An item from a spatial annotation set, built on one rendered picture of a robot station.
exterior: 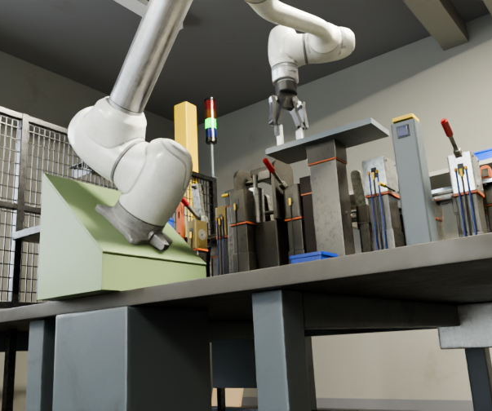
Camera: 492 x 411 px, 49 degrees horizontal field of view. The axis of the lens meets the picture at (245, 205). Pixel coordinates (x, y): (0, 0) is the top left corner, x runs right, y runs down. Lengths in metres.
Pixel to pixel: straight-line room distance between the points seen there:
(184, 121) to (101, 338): 2.04
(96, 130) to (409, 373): 3.59
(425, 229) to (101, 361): 0.90
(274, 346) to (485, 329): 1.18
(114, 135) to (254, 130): 4.25
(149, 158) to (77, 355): 0.55
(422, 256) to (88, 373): 0.89
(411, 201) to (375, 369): 3.31
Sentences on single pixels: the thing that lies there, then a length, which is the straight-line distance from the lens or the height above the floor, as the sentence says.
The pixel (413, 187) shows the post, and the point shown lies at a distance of 1.53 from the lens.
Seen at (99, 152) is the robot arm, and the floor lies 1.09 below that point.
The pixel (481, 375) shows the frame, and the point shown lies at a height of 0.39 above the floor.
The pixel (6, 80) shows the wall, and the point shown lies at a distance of 5.02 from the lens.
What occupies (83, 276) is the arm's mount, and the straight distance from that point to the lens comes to 1.42.
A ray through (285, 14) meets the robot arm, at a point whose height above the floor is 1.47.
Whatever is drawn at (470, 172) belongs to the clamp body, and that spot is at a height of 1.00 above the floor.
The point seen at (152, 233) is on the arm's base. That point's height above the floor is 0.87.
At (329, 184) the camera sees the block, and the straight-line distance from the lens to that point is 1.63.
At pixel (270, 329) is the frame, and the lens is 1.12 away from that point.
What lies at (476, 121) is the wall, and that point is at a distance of 4.67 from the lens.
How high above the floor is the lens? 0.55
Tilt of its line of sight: 15 degrees up
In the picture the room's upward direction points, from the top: 3 degrees counter-clockwise
